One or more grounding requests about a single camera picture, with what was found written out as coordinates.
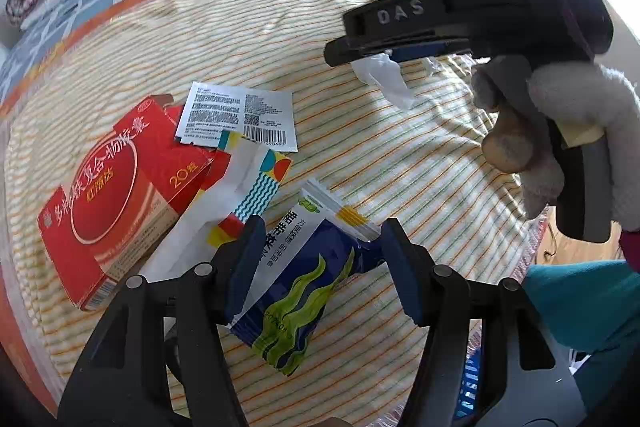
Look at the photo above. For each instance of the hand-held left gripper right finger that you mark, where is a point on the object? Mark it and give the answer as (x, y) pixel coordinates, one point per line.
(405, 277)

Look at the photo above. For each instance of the red medicine box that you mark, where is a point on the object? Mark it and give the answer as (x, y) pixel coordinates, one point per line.
(110, 207)

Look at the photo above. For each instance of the person's right hand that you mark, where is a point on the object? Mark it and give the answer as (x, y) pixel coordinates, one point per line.
(620, 132)

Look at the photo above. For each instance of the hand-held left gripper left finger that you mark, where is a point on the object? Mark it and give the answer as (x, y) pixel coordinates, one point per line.
(247, 267)

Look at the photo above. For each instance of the white colourful-patterned paper bag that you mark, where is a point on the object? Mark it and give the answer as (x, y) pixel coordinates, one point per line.
(220, 207)

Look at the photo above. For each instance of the teal trousers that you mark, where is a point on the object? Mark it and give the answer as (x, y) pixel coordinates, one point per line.
(585, 307)

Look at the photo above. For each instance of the white tissue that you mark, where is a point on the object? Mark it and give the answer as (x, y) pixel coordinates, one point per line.
(387, 77)

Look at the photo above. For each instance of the blue green snack packet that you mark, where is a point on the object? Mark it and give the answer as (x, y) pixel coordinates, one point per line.
(305, 287)

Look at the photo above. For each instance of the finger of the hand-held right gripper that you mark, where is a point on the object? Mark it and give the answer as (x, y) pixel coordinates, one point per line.
(400, 14)
(415, 49)

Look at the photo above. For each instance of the striped cream blanket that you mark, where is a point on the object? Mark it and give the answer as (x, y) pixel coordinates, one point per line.
(350, 157)

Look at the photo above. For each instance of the white barcode leaflet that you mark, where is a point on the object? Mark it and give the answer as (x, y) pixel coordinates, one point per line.
(225, 112)

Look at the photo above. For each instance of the orange bed sheet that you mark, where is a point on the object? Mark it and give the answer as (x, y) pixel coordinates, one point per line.
(20, 342)

